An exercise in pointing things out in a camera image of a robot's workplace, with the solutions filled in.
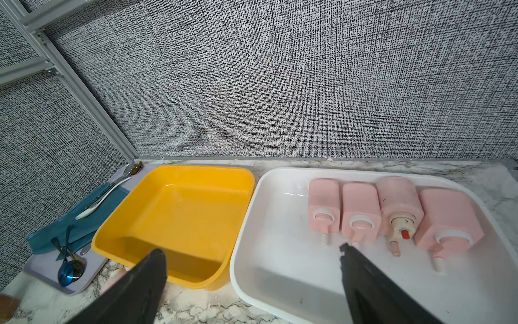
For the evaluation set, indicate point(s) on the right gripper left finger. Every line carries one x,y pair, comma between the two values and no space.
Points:
134,298

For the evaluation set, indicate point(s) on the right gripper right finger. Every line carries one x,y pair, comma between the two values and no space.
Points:
373,297

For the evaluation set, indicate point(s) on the pink sharpener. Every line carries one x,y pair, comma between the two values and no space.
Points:
324,207
401,211
361,215
450,226
113,278

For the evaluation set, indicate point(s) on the white plastic tray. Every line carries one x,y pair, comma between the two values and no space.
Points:
280,265

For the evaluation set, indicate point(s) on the yellow plastic tray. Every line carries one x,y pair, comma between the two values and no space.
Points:
192,213

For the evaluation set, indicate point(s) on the teal cloth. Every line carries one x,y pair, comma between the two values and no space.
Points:
79,232

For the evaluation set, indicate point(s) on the lavender cutting board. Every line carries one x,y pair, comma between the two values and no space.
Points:
45,267

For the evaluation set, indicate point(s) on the white spoon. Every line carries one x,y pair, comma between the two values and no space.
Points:
96,204

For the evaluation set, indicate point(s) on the spice jar black lid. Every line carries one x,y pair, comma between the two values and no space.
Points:
8,306

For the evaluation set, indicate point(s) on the metal spoon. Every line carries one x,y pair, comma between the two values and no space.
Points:
132,168

